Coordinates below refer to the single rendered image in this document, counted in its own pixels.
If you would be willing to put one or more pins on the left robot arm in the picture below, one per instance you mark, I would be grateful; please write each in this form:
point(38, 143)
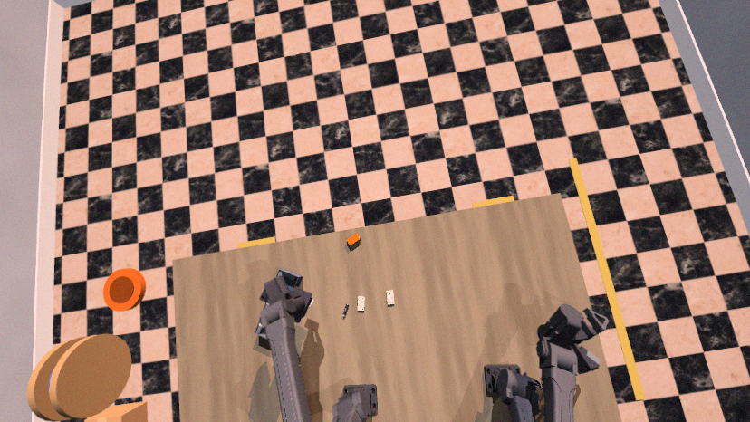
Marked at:
point(289, 379)

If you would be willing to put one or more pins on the dark grey rack of bins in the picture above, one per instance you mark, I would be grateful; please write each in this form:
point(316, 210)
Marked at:
point(291, 281)

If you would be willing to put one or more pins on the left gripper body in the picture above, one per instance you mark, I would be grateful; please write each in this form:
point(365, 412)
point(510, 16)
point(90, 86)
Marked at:
point(304, 301)

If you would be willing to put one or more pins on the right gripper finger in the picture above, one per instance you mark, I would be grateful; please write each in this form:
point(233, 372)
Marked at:
point(589, 312)

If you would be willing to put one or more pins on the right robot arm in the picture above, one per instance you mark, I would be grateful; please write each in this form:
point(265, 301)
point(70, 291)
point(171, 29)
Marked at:
point(522, 394)

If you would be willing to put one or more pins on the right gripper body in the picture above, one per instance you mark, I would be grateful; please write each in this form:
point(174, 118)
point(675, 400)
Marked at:
point(594, 330)

